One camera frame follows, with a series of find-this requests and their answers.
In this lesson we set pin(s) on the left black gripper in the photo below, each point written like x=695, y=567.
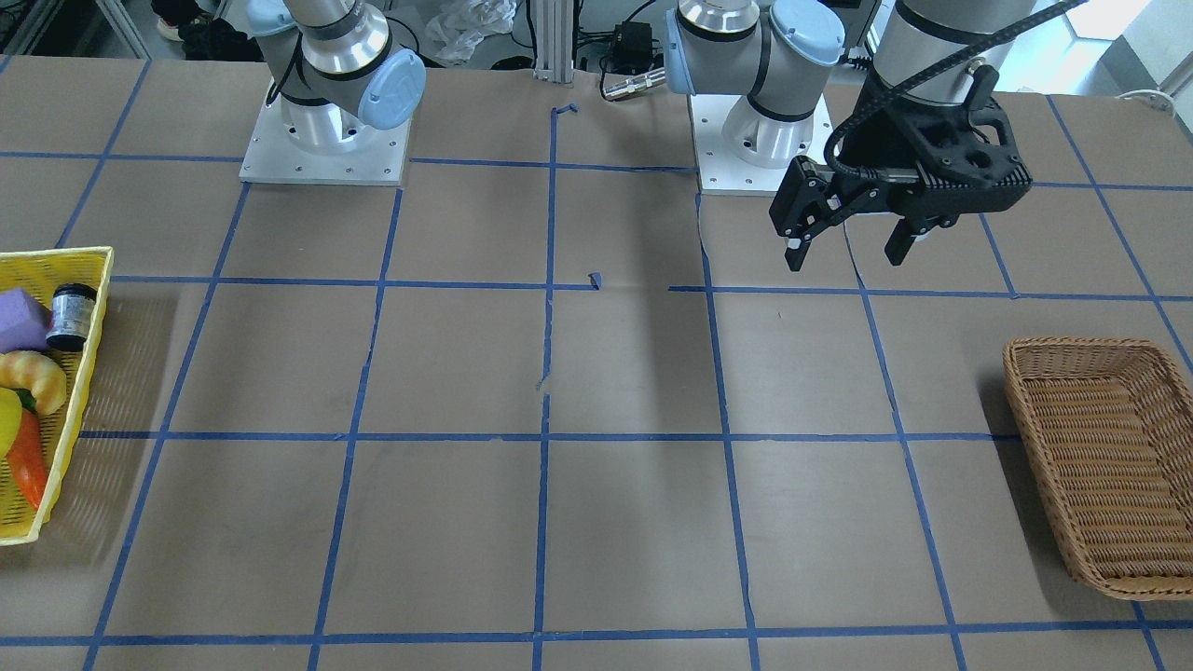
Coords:
x=879, y=140

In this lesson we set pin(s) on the yellow tape roll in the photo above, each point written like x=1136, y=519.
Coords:
x=11, y=417

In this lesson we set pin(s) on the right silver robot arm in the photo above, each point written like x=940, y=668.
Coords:
x=337, y=71

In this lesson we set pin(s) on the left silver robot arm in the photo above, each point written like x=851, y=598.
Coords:
x=779, y=57

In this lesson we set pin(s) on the brown wicker basket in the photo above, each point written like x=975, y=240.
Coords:
x=1107, y=429

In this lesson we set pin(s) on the yellow plastic basket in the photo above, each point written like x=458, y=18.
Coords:
x=39, y=273

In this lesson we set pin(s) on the toy croissant bread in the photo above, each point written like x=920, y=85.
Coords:
x=38, y=374

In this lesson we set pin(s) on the purple foam block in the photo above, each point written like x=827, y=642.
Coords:
x=24, y=322

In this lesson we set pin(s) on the orange toy carrot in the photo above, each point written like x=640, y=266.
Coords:
x=26, y=460

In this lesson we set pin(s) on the aluminium frame post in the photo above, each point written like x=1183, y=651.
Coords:
x=554, y=40

